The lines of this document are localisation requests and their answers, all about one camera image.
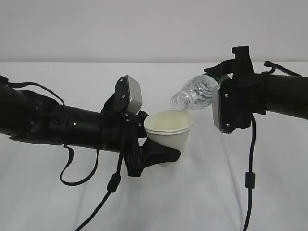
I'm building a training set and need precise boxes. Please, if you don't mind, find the white paper cup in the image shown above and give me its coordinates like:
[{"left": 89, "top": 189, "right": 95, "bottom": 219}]
[{"left": 144, "top": 110, "right": 193, "bottom": 153}]

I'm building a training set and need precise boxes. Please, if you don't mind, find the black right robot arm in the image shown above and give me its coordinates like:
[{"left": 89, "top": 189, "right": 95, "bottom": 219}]
[{"left": 204, "top": 46, "right": 308, "bottom": 134}]

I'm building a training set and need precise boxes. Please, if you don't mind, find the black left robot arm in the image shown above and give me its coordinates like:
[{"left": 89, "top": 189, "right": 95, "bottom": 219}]
[{"left": 0, "top": 75, "right": 181, "bottom": 177}]

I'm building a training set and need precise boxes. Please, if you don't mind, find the clear water bottle green label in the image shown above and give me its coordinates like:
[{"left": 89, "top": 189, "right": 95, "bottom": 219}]
[{"left": 170, "top": 73, "right": 230, "bottom": 112}]

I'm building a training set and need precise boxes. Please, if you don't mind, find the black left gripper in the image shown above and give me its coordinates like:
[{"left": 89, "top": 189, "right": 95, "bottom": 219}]
[{"left": 98, "top": 109, "right": 181, "bottom": 177}]

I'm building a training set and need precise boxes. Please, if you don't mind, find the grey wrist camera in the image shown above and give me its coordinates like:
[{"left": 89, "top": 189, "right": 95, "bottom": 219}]
[
  {"left": 113, "top": 75, "right": 143, "bottom": 115},
  {"left": 212, "top": 84, "right": 236, "bottom": 134}
]

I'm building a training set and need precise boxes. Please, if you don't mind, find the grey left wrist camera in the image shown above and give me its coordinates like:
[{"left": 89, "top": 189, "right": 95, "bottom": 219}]
[{"left": 113, "top": 75, "right": 143, "bottom": 115}]

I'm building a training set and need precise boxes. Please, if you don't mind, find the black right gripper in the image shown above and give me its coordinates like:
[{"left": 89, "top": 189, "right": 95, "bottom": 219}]
[{"left": 204, "top": 46, "right": 266, "bottom": 129}]

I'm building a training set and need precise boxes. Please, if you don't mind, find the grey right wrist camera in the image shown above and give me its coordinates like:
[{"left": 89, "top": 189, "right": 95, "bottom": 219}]
[{"left": 212, "top": 84, "right": 236, "bottom": 134}]

